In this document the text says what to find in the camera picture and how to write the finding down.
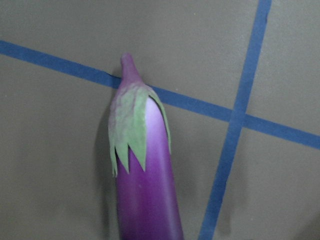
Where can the purple eggplant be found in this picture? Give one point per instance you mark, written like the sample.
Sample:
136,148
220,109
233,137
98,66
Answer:
140,153

